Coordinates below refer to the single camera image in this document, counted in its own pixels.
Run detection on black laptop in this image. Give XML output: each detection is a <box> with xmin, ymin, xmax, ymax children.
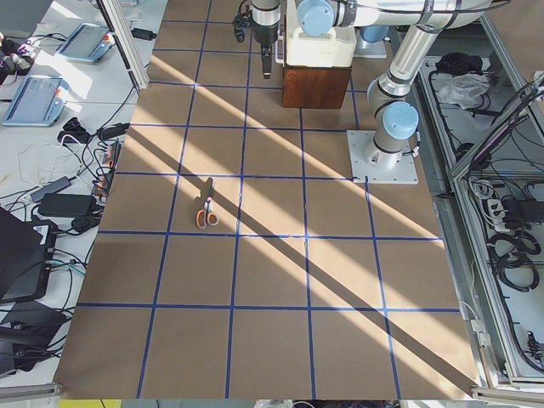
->
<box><xmin>1</xmin><ymin>209</ymin><xmax>58</xmax><ymax>303</ymax></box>

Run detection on cream plastic bin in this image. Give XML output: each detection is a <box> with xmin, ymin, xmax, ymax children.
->
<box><xmin>285</xmin><ymin>1</ymin><xmax>357</xmax><ymax>68</ymax></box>

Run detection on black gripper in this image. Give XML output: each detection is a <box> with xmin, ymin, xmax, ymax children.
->
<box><xmin>232</xmin><ymin>0</ymin><xmax>272</xmax><ymax>79</ymax></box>

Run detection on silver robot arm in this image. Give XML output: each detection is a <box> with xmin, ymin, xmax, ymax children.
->
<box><xmin>296</xmin><ymin>0</ymin><xmax>508</xmax><ymax>171</ymax></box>
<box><xmin>231</xmin><ymin>0</ymin><xmax>281</xmax><ymax>79</ymax></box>

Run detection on small black power brick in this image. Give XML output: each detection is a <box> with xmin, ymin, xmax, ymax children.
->
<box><xmin>131</xmin><ymin>28</ymin><xmax>157</xmax><ymax>41</ymax></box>

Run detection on blue teach pendant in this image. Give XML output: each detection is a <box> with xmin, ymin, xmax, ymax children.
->
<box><xmin>2</xmin><ymin>75</ymin><xmax>70</xmax><ymax>127</ymax></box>
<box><xmin>55</xmin><ymin>23</ymin><xmax>115</xmax><ymax>63</ymax></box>

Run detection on black cloth bundle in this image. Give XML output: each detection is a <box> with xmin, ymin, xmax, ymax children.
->
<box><xmin>435</xmin><ymin>52</ymin><xmax>483</xmax><ymax>76</ymax></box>

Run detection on aluminium frame post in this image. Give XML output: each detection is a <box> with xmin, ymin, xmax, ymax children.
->
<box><xmin>97</xmin><ymin>0</ymin><xmax>149</xmax><ymax>92</ymax></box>

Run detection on white power strip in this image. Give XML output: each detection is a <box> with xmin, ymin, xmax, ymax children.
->
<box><xmin>472</xmin><ymin>180</ymin><xmax>509</xmax><ymax>233</ymax></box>

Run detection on upper blue teach pendant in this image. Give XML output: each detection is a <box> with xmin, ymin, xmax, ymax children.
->
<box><xmin>55</xmin><ymin>23</ymin><xmax>115</xmax><ymax>63</ymax></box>

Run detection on orange grey handled scissors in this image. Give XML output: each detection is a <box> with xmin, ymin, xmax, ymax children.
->
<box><xmin>195</xmin><ymin>178</ymin><xmax>219</xmax><ymax>230</ymax></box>

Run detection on black power adapter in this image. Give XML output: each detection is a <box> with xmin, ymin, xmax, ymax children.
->
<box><xmin>37</xmin><ymin>193</ymin><xmax>96</xmax><ymax>218</ymax></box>

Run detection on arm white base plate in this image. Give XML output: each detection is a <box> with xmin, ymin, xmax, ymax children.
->
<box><xmin>347</xmin><ymin>130</ymin><xmax>418</xmax><ymax>184</ymax></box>

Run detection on lower blue teach pendant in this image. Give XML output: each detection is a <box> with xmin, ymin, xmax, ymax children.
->
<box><xmin>2</xmin><ymin>75</ymin><xmax>70</xmax><ymax>127</ymax></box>

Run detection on white crumpled cloth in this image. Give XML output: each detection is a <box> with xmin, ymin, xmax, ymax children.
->
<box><xmin>437</xmin><ymin>73</ymin><xmax>490</xmax><ymax>110</ymax></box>

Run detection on coiled black cable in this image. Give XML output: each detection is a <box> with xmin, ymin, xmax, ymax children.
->
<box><xmin>488</xmin><ymin>237</ymin><xmax>541</xmax><ymax>294</ymax></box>

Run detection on dark wooden drawer cabinet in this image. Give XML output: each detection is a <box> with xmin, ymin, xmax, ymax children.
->
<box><xmin>282</xmin><ymin>65</ymin><xmax>352</xmax><ymax>110</ymax></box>

